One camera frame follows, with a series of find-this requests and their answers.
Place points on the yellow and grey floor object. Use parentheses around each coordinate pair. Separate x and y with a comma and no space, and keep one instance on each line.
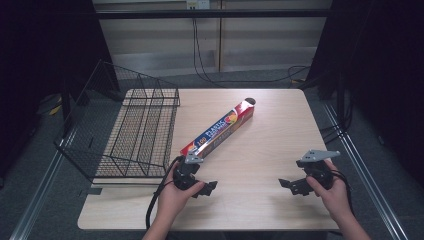
(50,106)

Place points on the aluminium floor rail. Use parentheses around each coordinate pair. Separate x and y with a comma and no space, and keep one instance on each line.
(366,180)
(40,196)

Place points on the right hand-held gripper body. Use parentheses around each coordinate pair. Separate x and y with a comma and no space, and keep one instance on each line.
(316,168)

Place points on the long plastic wrap box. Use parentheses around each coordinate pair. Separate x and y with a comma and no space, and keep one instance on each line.
(218,128)

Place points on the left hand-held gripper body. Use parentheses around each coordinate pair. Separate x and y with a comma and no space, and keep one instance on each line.
(181,175)

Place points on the person's left hand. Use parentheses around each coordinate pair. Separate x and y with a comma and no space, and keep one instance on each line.
(173,201)

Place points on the thin vertical wall conduit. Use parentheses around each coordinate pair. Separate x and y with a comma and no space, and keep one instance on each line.
(220,43)

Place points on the black horizontal bar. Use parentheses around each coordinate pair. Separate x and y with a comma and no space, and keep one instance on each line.
(213,13)

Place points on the person's right hand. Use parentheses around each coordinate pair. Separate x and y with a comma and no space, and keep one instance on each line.
(333,198)

